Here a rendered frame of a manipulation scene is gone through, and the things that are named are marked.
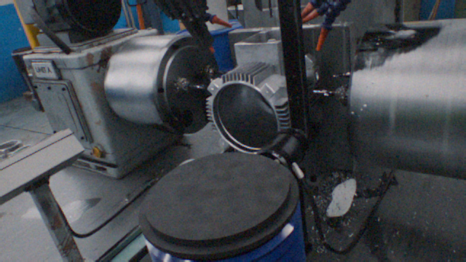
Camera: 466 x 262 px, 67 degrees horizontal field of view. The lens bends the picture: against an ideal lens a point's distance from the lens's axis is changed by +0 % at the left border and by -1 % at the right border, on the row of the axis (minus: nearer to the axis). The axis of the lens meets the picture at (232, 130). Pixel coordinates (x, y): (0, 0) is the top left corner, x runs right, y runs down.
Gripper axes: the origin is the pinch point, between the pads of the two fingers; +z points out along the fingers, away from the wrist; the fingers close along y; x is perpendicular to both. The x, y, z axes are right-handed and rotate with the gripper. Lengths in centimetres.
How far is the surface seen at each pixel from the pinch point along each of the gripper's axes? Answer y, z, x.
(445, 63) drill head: -39.6, 6.5, 0.9
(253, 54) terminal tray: -5.1, 10.3, -4.3
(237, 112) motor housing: 1.0, 21.8, 2.5
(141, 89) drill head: 19.1, 9.6, 7.3
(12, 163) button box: 13.8, -6.4, 34.9
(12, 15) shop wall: 555, 113, -184
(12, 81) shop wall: 552, 173, -104
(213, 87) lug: -0.1, 10.1, 4.9
